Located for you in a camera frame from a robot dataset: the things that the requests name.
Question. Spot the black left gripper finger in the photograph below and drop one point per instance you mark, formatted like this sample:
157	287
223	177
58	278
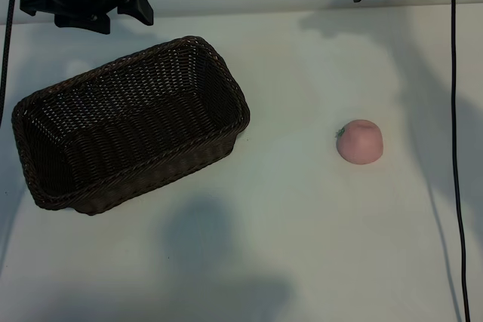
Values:
83	22
137	5

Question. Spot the dark brown wicker basket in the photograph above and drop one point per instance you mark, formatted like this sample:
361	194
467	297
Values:
132	111

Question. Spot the pink peach with green leaf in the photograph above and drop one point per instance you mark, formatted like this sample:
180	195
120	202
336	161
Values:
360	143

